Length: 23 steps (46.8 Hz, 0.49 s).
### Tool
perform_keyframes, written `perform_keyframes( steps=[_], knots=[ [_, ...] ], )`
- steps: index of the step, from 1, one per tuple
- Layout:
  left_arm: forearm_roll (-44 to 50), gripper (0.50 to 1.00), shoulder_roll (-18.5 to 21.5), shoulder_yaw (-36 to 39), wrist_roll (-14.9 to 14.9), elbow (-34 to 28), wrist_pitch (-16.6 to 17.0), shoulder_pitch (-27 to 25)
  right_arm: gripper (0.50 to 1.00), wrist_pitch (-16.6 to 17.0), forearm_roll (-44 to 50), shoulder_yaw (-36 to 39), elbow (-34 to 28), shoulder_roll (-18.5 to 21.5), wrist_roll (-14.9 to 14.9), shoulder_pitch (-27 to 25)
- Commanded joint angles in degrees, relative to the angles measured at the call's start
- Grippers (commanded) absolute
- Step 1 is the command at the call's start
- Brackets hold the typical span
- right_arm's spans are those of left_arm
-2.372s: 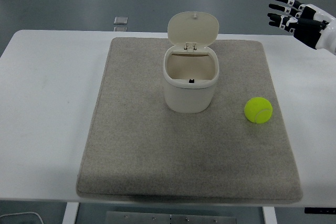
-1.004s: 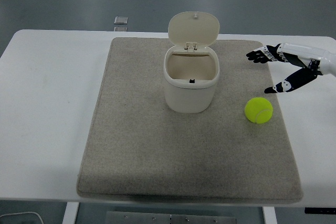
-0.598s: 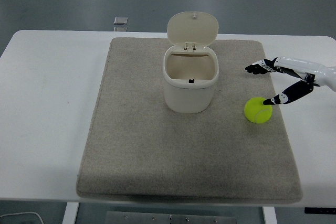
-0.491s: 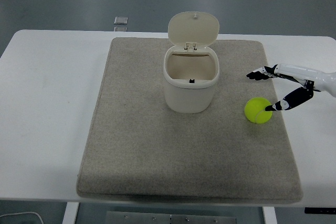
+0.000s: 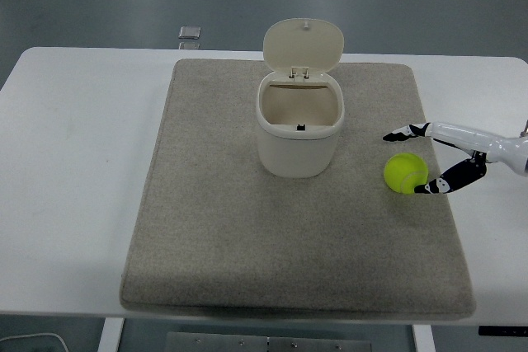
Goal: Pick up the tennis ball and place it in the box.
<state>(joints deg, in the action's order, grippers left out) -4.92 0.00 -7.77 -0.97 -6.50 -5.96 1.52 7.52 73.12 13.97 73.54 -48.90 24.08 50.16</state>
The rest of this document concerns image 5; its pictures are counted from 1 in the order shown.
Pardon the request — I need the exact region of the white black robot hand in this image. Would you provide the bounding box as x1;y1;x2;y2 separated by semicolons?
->
382;120;528;196

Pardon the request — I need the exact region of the yellow-green tennis ball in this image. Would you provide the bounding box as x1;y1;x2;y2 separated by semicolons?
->
384;153;429;195

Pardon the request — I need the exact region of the cream lidded plastic box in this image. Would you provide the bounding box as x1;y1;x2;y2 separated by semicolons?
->
256;17;346;180

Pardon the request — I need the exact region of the black table control panel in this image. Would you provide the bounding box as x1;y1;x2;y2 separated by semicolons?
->
478;326;528;337

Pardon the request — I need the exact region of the white table leg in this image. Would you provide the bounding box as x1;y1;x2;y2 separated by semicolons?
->
412;324;434;352
97;317;125;352

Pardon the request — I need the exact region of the grey felt table mat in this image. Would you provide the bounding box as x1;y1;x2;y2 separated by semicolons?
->
119;58;478;322

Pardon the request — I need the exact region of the grey metal plate with screws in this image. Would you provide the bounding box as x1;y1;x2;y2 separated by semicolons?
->
164;331;270;352
267;336;372;352

